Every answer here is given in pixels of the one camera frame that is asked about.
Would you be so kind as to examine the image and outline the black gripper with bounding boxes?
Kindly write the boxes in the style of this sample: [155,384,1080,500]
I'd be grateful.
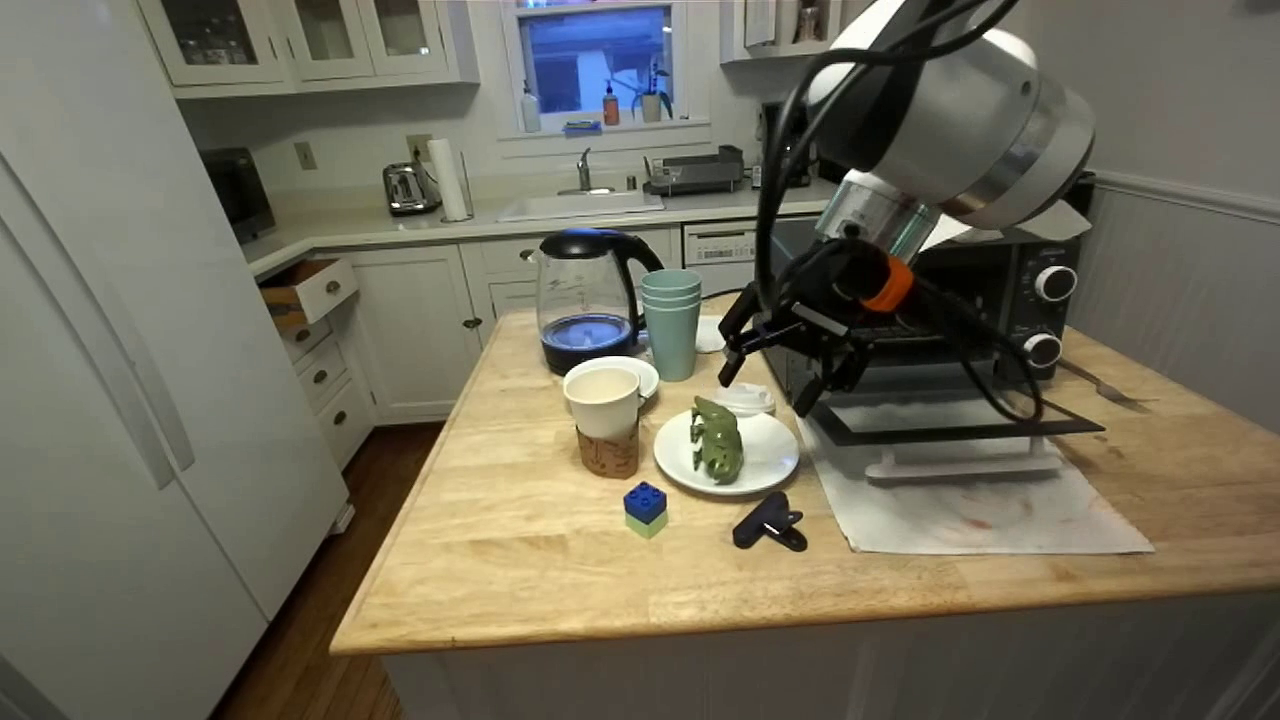
[716,236,894,419]

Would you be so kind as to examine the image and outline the green reptile toy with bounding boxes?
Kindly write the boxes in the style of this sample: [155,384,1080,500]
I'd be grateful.
[682,391,749,490]

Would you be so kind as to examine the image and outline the white paper plate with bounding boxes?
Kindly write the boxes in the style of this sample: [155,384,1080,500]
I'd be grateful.
[651,403,805,500]

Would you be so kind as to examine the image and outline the black toaster oven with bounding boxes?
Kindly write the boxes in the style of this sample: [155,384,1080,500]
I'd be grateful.
[750,212,1107,448]

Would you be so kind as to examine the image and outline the teal stacked cups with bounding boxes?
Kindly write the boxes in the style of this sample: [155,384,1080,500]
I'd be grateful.
[635,267,703,384]

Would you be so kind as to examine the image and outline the black clip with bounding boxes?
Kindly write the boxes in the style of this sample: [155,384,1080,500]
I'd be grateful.
[727,490,811,558]

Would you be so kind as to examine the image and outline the white mug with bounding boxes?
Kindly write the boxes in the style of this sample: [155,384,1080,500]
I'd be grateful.
[557,359,647,446]

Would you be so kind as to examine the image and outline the glass electric kettle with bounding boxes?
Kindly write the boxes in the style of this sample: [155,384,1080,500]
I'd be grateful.
[532,230,669,377]

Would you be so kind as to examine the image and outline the blue green sponge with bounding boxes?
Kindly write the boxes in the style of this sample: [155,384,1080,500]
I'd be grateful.
[619,482,671,546]

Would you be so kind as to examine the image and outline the white stained mat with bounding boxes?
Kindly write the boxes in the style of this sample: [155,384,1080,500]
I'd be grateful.
[791,403,1155,560]

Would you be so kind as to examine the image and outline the white kitchen island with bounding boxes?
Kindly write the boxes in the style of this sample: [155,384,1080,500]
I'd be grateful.
[328,296,1280,720]

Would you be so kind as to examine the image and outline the kitchen window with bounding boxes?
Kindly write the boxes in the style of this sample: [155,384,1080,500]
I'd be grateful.
[501,0,711,139]

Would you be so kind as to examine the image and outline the white base cabinets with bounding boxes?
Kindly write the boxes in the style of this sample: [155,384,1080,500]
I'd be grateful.
[244,183,836,473]

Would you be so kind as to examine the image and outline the paper towel roll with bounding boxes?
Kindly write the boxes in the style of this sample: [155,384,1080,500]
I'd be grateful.
[425,133,476,230]

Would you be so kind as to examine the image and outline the silver toaster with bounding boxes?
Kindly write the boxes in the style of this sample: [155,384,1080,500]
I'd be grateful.
[379,155,444,220]

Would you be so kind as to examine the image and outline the open white drawer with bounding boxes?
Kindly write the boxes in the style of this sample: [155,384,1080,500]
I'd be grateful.
[256,254,362,333]

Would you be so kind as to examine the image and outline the black countertop appliance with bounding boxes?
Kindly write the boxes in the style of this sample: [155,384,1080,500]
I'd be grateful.
[199,144,279,247]

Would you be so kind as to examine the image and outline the white refrigerator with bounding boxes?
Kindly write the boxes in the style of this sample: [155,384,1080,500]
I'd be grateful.
[0,0,351,720]

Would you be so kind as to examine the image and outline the small white wall cabinet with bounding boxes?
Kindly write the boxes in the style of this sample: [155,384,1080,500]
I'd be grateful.
[716,0,857,66]

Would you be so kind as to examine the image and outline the white glass-door wall cabinets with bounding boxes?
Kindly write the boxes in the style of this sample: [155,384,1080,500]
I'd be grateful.
[134,0,481,102]

